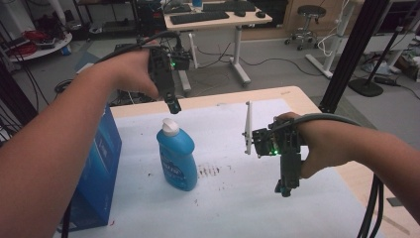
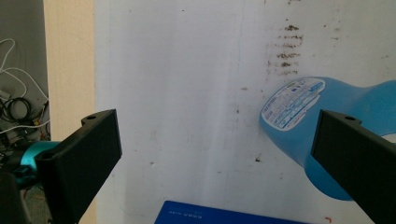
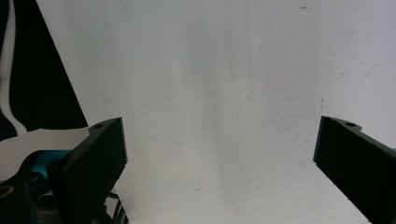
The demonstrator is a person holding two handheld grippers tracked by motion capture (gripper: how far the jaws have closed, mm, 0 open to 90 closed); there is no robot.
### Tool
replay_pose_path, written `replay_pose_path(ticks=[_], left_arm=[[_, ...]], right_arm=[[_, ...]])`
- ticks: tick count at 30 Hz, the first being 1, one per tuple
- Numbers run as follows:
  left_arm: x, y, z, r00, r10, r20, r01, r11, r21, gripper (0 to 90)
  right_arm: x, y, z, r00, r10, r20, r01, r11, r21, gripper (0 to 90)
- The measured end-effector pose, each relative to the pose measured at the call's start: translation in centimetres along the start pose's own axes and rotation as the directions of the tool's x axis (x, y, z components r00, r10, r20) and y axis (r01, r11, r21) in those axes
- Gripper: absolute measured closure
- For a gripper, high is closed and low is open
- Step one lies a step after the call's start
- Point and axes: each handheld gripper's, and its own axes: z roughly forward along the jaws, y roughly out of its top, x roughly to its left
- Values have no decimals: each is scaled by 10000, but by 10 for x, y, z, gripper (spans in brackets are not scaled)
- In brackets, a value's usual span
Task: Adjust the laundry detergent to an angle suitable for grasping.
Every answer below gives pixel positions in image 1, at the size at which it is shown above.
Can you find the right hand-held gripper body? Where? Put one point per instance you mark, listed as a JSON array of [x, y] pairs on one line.
[[290, 152]]

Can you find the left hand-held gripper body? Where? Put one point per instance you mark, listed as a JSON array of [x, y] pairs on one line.
[[161, 71]]

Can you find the blue bottle with white cap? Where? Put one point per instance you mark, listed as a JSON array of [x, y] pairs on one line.
[[176, 158]]

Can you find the blue cardboard box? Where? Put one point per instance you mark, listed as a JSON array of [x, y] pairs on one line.
[[95, 178]]

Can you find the person's left hand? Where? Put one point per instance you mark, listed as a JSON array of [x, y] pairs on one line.
[[135, 72]]

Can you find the person's right hand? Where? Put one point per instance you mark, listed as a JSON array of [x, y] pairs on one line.
[[318, 148]]

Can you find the white table mat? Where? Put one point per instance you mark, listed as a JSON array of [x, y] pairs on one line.
[[237, 198]]

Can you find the black computer tower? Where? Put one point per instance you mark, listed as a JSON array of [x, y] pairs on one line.
[[150, 18]]

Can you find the black keyboard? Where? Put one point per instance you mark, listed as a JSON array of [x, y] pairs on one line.
[[198, 17], [228, 6]]

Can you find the light wooden desk white legs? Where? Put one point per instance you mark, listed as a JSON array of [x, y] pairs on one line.
[[218, 21]]

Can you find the blue cup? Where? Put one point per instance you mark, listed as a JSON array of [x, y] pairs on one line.
[[197, 2]]

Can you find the black metal shelf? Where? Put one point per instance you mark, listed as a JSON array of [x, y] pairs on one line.
[[105, 16]]

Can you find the black computer mouse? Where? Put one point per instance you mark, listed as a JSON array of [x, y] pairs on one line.
[[240, 13], [260, 14]]

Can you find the black stand with round base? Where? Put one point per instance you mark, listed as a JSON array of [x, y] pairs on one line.
[[366, 87]]

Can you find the small grey flat piece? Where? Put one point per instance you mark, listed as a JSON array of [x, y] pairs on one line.
[[394, 201]]

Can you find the round white table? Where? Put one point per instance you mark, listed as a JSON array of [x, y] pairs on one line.
[[49, 49]]

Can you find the white metal stand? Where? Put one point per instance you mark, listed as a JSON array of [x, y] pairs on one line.
[[335, 43]]

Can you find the black round stool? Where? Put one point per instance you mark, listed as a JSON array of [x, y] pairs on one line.
[[308, 20]]

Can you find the black aluminium post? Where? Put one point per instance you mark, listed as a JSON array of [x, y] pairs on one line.
[[353, 56]]

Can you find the black frame post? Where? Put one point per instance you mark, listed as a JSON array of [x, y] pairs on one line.
[[13, 95]]

